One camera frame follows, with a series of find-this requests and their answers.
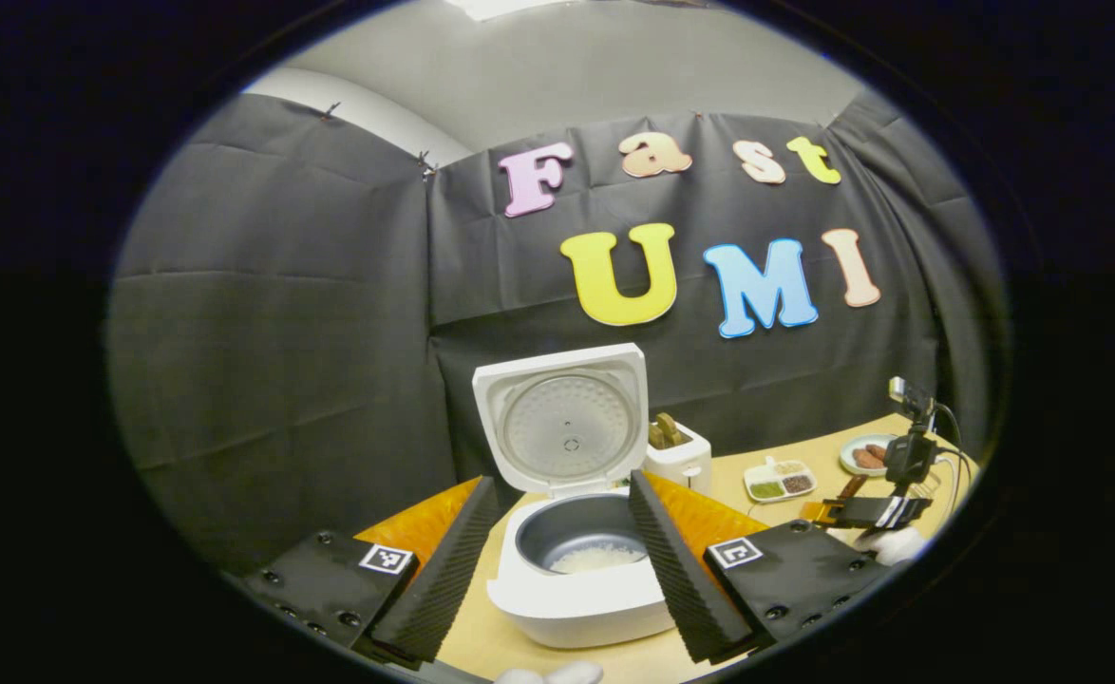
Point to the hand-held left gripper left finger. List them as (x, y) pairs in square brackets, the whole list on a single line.
[(444, 579)]

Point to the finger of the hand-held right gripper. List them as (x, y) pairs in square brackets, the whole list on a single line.
[(847, 513)]

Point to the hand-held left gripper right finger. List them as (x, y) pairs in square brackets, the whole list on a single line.
[(681, 579)]

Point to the brown wooden spoon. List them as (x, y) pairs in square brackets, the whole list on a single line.
[(852, 486)]

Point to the white rice cooker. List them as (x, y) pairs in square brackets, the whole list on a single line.
[(567, 608)]

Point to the brown meat slice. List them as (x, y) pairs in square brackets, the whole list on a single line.
[(878, 450), (866, 459)]

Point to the pale green plate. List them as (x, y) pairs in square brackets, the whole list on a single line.
[(850, 456)]

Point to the white divided grain dish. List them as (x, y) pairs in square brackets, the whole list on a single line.
[(781, 480)]

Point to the white toaster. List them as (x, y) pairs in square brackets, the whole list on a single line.
[(686, 465)]

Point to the brown toast slices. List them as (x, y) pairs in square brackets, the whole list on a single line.
[(664, 432)]

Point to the black backdrop cloth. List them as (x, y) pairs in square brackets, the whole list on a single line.
[(282, 332)]

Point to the large ceiling light panel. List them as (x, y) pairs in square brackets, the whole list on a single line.
[(510, 8)]

